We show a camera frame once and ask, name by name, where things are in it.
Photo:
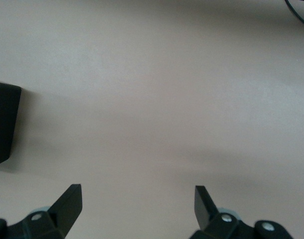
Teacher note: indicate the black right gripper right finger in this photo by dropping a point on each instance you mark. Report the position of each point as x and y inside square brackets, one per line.
[204, 211]

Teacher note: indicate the black plastic box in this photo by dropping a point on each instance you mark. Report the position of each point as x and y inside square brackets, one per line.
[5, 124]

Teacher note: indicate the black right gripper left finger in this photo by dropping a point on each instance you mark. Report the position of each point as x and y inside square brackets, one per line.
[64, 211]

